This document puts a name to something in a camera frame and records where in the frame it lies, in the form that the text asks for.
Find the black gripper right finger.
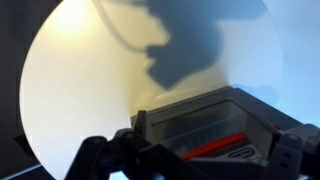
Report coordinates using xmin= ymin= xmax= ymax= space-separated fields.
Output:
xmin=265 ymin=122 xmax=320 ymax=180

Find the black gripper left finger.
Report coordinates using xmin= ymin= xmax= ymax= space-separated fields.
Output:
xmin=64 ymin=109 xmax=214 ymax=180

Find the grey toy oven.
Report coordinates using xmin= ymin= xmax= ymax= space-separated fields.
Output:
xmin=129 ymin=85 xmax=309 ymax=180

